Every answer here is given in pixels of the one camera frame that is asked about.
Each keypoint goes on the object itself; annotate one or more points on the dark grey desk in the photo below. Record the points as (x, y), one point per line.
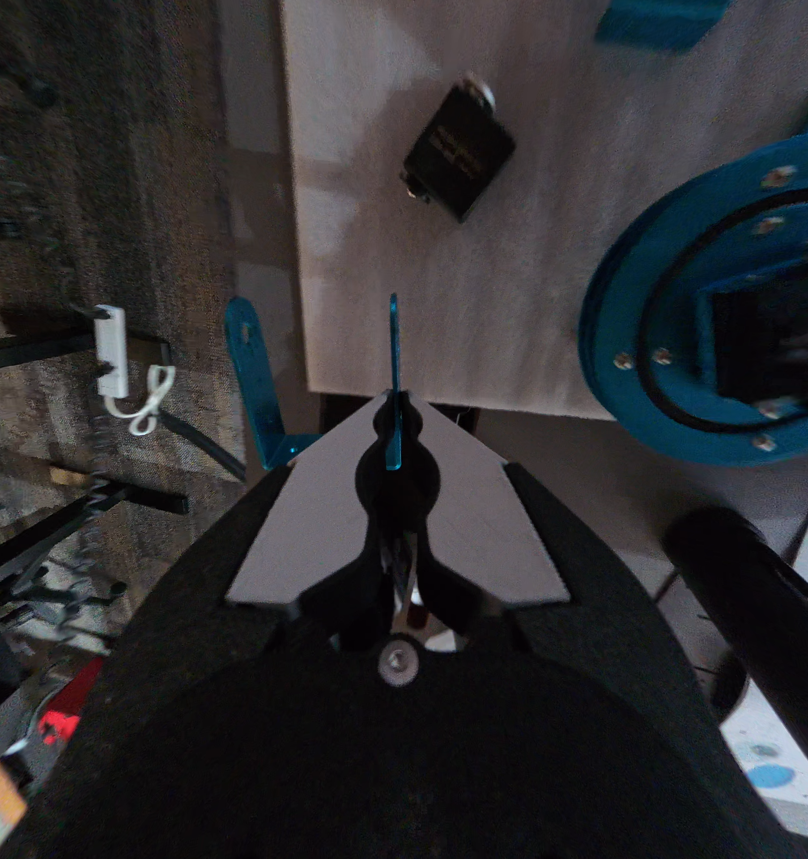
(598, 496)

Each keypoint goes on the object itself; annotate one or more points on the blue perforated servo bracket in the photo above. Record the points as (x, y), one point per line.
(652, 23)

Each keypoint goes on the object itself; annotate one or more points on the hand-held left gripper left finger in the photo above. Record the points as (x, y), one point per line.
(310, 523)

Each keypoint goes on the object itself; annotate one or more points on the black servo motor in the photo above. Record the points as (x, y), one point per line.
(458, 151)

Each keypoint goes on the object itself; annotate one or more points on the red plastic item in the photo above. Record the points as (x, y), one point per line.
(65, 711)

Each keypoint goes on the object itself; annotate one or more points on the white foam sheet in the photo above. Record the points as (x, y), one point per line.
(377, 268)

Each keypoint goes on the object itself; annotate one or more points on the white power strip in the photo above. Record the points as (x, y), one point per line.
(112, 349)

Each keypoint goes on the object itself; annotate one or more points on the black metal frame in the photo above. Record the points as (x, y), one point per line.
(35, 345)

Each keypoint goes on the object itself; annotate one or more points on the blue acrylic robot base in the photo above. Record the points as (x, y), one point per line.
(619, 302)

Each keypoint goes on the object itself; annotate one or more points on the large blue U bracket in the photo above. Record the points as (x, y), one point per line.
(253, 376)

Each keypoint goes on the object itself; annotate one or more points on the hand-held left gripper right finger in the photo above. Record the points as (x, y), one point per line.
(484, 523)

